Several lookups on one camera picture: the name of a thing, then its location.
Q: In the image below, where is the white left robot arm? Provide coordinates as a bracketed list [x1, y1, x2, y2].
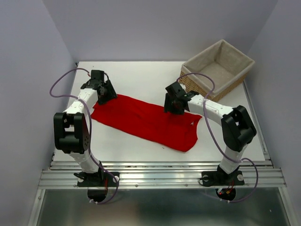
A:
[54, 79, 119, 186]

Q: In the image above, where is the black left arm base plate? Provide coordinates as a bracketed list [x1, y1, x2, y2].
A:
[73, 172, 119, 187]

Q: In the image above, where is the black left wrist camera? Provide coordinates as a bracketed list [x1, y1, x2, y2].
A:
[90, 70, 109, 82]

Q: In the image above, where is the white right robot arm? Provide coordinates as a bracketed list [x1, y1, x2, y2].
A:
[164, 81, 257, 184]

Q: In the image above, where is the aluminium rail frame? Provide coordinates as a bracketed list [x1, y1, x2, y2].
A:
[27, 61, 293, 226]

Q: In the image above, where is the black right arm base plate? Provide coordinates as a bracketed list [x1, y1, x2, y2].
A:
[199, 170, 245, 187]

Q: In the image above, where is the wicker basket with cloth liner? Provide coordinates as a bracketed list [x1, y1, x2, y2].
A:
[179, 39, 255, 102]

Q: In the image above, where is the red t shirt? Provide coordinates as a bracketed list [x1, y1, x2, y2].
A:
[91, 95, 202, 153]

